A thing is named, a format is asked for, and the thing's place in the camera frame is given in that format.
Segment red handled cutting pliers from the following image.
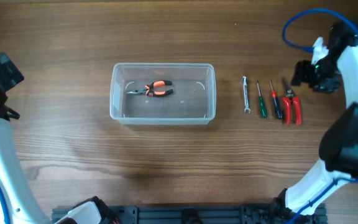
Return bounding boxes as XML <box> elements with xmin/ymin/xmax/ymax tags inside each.
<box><xmin>282</xmin><ymin>78</ymin><xmax>302</xmax><ymax>125</ymax></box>

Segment clear plastic container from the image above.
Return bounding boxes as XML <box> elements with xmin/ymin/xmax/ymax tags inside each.
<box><xmin>109</xmin><ymin>63</ymin><xmax>216</xmax><ymax>125</ymax></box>

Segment orange black needle-nose pliers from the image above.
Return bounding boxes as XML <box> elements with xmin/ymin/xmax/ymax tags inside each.
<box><xmin>126</xmin><ymin>80</ymin><xmax>173</xmax><ymax>97</ymax></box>

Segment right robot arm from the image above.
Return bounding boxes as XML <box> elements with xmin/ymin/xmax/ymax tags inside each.
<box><xmin>268</xmin><ymin>22</ymin><xmax>358</xmax><ymax>223</ymax></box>

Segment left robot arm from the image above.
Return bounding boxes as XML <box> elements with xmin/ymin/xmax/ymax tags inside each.
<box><xmin>0</xmin><ymin>52</ymin><xmax>51</xmax><ymax>223</ymax></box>

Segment small silver wrench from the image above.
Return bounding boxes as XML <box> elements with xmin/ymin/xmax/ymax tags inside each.
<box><xmin>242</xmin><ymin>76</ymin><xmax>251</xmax><ymax>114</ymax></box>

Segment red black handled screwdriver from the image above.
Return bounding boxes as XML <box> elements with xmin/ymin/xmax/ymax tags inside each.
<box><xmin>269</xmin><ymin>80</ymin><xmax>283</xmax><ymax>119</ymax></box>

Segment green handled screwdriver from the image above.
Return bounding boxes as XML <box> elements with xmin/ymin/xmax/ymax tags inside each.
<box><xmin>257</xmin><ymin>81</ymin><xmax>267</xmax><ymax>118</ymax></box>

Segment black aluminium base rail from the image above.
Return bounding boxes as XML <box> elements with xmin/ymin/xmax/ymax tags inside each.
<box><xmin>51</xmin><ymin>203</ymin><xmax>328</xmax><ymax>224</ymax></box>

